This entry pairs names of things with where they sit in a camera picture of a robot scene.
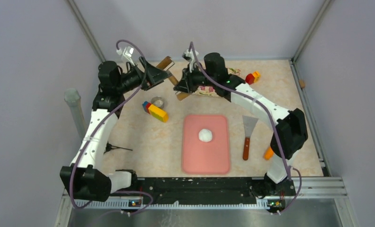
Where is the wooden rolling pin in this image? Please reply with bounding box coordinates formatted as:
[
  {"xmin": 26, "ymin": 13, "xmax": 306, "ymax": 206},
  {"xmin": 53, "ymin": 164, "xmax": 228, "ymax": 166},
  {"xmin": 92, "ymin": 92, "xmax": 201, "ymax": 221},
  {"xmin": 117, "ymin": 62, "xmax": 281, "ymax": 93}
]
[{"xmin": 156, "ymin": 56, "xmax": 190, "ymax": 101}]

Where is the grey cylinder post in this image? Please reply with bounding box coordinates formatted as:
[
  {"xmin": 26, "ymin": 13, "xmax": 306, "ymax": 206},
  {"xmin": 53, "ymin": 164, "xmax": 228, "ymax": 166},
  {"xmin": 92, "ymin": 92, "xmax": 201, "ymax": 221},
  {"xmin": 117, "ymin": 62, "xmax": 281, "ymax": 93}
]
[{"xmin": 64, "ymin": 88, "xmax": 87, "ymax": 141}]

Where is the floral yellow tray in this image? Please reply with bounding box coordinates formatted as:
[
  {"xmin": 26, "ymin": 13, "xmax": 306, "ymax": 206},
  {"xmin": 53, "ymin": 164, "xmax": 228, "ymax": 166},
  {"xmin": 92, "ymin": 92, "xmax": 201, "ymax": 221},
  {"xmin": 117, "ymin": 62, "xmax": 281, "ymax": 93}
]
[{"xmin": 193, "ymin": 68, "xmax": 241, "ymax": 98}]

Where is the yellow multicolour toy block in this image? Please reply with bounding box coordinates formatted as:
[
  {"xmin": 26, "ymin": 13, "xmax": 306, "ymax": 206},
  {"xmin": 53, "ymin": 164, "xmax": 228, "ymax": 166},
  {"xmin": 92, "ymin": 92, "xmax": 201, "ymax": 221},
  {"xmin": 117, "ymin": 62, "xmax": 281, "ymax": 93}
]
[{"xmin": 142, "ymin": 101, "xmax": 169, "ymax": 122}]

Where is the orange toy carrot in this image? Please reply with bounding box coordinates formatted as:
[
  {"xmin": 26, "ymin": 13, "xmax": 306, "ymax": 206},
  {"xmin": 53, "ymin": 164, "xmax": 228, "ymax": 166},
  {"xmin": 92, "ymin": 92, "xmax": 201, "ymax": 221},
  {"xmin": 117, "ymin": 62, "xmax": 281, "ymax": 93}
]
[{"xmin": 263, "ymin": 147, "xmax": 274, "ymax": 160}]

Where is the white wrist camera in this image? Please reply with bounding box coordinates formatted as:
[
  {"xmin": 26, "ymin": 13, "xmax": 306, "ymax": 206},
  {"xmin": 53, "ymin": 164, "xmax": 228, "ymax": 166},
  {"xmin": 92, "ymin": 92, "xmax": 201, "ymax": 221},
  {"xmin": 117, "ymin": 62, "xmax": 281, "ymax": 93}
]
[
  {"xmin": 116, "ymin": 46, "xmax": 135, "ymax": 65},
  {"xmin": 182, "ymin": 49, "xmax": 199, "ymax": 73}
]

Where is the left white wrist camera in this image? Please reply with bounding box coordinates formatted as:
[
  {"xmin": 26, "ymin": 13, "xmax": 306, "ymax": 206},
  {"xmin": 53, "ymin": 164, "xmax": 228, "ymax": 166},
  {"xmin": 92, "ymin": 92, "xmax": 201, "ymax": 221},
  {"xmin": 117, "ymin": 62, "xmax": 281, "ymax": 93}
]
[{"xmin": 116, "ymin": 46, "xmax": 135, "ymax": 65}]

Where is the small black tripod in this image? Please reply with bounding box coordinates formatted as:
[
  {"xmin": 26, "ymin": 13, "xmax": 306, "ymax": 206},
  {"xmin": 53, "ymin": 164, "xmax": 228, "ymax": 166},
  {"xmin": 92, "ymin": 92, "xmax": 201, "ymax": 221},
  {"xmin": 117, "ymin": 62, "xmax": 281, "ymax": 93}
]
[{"xmin": 104, "ymin": 142, "xmax": 133, "ymax": 153}]

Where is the small wooden wall knob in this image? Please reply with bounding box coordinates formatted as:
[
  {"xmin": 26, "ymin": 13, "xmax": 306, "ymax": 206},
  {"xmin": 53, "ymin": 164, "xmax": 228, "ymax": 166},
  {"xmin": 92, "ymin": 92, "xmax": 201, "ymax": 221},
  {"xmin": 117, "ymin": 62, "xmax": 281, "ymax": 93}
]
[{"xmin": 298, "ymin": 79, "xmax": 306, "ymax": 89}]

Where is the pink plastic tray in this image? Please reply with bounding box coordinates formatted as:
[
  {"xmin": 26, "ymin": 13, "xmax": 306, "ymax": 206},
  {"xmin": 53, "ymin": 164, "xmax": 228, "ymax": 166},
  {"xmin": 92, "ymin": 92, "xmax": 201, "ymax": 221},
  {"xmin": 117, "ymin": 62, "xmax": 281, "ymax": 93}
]
[{"xmin": 181, "ymin": 114, "xmax": 231, "ymax": 175}]

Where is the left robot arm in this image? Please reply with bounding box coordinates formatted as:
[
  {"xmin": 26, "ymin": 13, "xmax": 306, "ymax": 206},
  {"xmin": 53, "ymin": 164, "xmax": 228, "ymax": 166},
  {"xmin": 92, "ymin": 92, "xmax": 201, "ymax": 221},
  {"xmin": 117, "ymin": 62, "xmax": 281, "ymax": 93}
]
[{"xmin": 60, "ymin": 56, "xmax": 172, "ymax": 202}]

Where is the red orange toy block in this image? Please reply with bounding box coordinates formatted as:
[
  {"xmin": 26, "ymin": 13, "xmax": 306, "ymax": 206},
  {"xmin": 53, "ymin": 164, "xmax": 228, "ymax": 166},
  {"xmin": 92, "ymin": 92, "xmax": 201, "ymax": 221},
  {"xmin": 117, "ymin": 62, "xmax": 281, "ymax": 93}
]
[{"xmin": 245, "ymin": 71, "xmax": 261, "ymax": 85}]

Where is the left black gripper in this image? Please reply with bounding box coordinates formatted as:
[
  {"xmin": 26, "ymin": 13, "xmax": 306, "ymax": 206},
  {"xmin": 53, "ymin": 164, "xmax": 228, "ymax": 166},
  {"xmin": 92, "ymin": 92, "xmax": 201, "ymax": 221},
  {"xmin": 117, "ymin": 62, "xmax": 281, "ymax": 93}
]
[{"xmin": 116, "ymin": 56, "xmax": 171, "ymax": 94}]

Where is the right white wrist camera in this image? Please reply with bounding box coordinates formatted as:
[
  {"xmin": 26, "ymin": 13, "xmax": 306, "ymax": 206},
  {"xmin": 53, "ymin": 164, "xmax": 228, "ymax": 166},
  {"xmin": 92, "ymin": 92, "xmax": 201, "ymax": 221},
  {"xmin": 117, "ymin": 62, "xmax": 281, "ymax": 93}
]
[{"xmin": 182, "ymin": 49, "xmax": 199, "ymax": 73}]

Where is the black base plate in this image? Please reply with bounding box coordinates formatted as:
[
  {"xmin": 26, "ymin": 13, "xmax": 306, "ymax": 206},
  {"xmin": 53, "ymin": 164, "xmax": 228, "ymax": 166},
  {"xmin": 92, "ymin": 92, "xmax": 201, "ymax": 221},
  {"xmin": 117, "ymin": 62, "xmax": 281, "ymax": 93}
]
[{"xmin": 131, "ymin": 177, "xmax": 296, "ymax": 205}]

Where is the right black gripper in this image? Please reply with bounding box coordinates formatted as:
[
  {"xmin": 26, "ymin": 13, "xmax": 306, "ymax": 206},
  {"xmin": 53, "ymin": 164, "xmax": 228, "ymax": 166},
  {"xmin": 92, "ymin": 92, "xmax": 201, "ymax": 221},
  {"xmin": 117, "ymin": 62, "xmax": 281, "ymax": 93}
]
[{"xmin": 175, "ymin": 63, "xmax": 216, "ymax": 94}]

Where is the metal scraper wooden handle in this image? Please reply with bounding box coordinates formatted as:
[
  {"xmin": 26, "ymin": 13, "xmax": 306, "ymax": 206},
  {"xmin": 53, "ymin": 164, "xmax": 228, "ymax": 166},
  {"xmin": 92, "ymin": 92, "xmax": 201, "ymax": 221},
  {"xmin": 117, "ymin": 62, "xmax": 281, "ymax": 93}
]
[{"xmin": 242, "ymin": 115, "xmax": 259, "ymax": 161}]

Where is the white dough ball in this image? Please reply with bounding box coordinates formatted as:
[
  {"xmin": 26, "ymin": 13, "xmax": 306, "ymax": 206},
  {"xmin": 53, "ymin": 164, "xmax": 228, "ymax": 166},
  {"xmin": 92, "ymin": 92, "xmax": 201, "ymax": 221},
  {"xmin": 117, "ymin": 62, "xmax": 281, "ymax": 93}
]
[{"xmin": 198, "ymin": 129, "xmax": 213, "ymax": 143}]

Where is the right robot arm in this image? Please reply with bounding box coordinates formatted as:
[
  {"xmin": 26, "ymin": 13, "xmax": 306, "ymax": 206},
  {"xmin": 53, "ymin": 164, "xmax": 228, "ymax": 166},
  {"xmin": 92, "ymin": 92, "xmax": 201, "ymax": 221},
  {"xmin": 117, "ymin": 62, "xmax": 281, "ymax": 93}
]
[{"xmin": 173, "ymin": 50, "xmax": 308, "ymax": 195}]

